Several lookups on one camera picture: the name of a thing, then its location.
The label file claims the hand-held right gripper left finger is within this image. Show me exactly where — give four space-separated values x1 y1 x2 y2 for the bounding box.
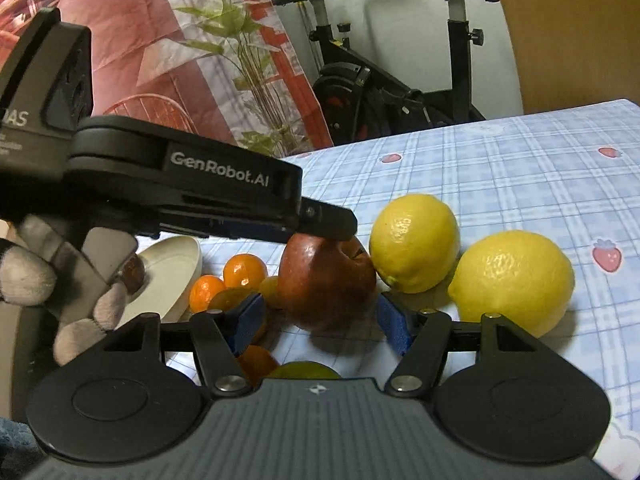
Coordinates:
102 291 266 396

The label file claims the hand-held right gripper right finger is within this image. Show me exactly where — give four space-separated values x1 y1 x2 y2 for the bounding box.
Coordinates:
376 291 546 397

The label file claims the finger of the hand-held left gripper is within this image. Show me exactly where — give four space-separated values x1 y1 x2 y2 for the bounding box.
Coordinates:
299 199 359 242

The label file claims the brownish green orange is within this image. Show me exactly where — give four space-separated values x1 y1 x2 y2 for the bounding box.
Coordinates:
207 286 252 312

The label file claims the small yellowish fruit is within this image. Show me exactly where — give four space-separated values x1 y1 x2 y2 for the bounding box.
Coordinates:
258 276 282 309

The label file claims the orange tangerine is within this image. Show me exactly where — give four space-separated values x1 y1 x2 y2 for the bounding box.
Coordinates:
236 345 280 388
188 276 227 314
222 255 269 289

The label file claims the red apple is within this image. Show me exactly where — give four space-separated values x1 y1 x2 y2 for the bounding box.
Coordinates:
277 232 378 332

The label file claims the green round fruit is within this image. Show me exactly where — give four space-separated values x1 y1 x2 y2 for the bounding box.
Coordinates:
265 361 344 381

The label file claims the yellow lemon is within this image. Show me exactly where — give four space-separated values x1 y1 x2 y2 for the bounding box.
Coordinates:
447 230 576 339
370 193 461 295

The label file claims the cream plate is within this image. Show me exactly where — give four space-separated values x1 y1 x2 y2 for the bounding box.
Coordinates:
116 235 203 325

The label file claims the person's left hand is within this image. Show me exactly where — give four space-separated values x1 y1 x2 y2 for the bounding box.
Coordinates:
0 214 132 367

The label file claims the dark mangosteen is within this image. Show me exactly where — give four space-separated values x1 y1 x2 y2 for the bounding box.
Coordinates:
119 255 147 295

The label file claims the printed room backdrop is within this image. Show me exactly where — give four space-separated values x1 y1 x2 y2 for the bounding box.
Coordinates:
0 0 333 158

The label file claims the black exercise bike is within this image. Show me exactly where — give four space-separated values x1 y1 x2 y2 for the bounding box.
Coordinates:
265 0 501 147

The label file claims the blue checkered tablecloth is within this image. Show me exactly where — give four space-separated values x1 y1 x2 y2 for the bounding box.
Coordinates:
135 99 640 480

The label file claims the teal fuzzy rug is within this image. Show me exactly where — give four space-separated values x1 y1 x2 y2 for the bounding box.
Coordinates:
0 417 38 461

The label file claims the wooden board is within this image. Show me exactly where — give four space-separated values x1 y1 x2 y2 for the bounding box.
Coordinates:
485 0 640 117

